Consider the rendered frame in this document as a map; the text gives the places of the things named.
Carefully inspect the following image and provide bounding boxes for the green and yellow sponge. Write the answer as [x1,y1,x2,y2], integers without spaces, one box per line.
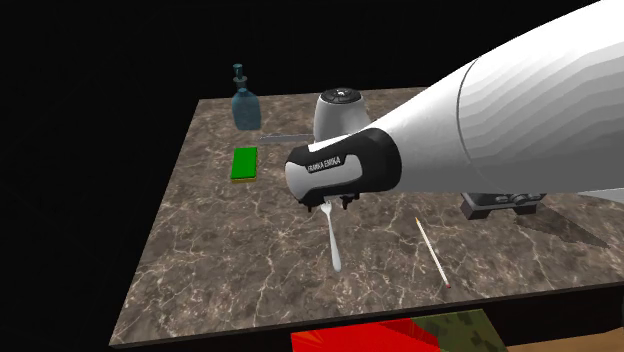
[229,146,259,184]

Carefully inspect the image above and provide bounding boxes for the grey knife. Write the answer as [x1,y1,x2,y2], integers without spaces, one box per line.
[257,132,316,145]

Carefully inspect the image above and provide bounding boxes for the silver fork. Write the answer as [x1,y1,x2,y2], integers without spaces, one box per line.
[320,201,343,274]

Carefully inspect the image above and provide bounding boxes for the white pencil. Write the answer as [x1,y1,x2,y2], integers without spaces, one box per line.
[414,216,453,290]

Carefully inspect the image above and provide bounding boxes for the blue glass soap dispenser bottle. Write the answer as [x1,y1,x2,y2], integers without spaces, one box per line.
[230,63,262,132]

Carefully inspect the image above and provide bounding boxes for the black and grey appliance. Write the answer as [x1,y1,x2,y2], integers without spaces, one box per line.
[459,191,549,222]

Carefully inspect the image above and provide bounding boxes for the red and camouflage robot stand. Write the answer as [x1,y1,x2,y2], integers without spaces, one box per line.
[290,308,509,352]

